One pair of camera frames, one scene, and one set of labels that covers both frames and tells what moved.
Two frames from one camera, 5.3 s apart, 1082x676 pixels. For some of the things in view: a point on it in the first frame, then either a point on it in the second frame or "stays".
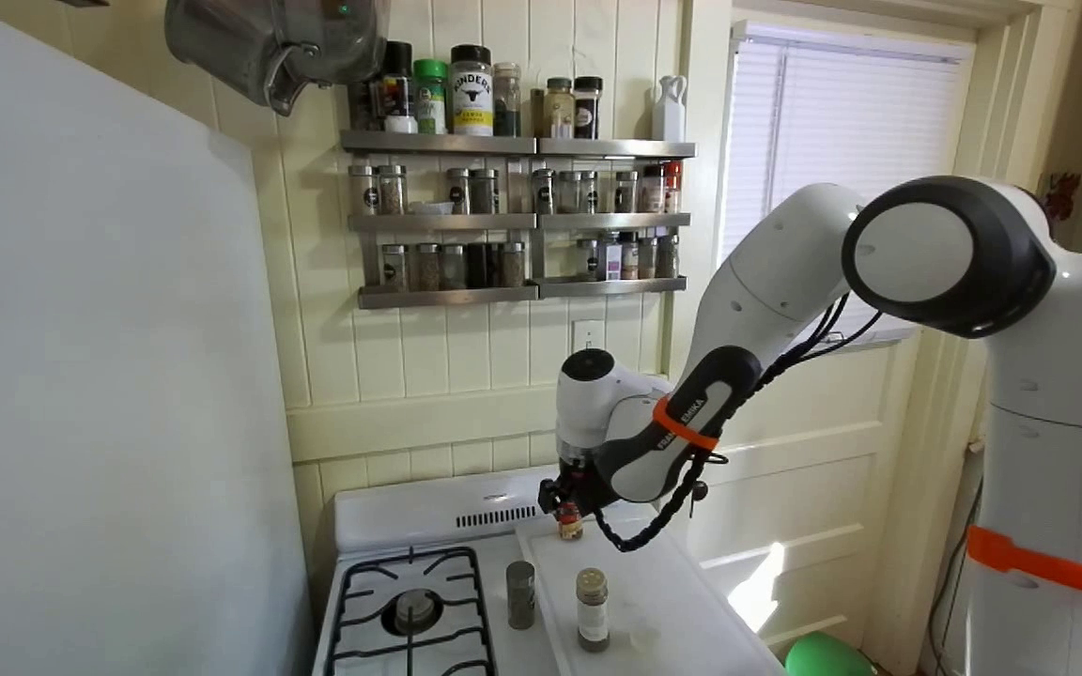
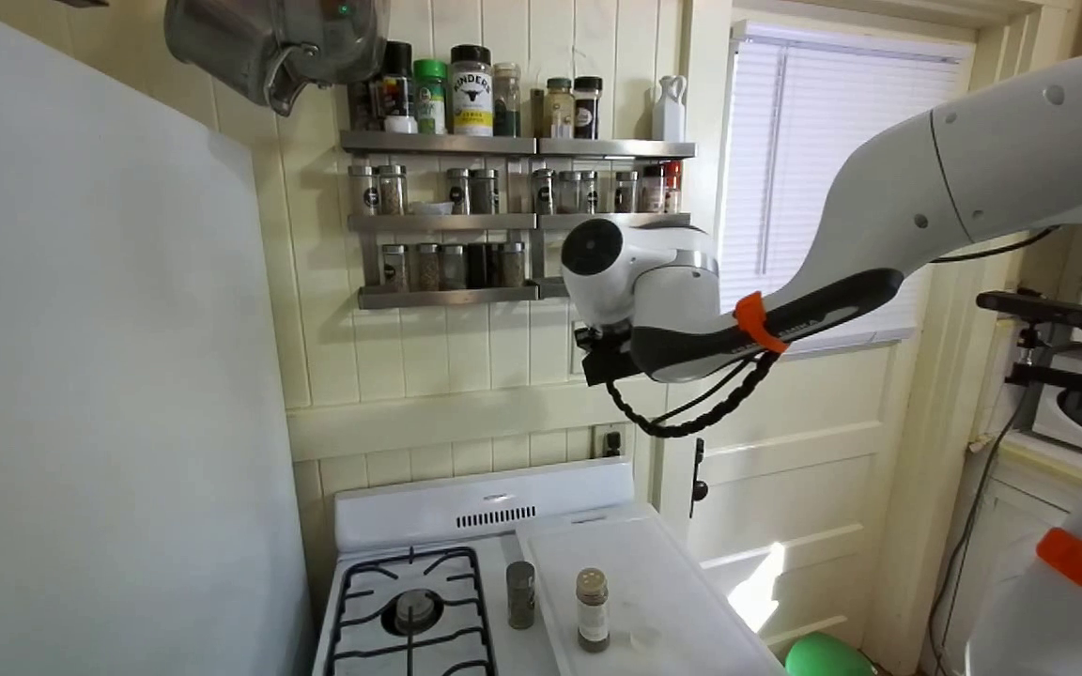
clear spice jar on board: [596, 612] stays
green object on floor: [826, 655] stays
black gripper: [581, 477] -> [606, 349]
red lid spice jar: [675, 183] stays
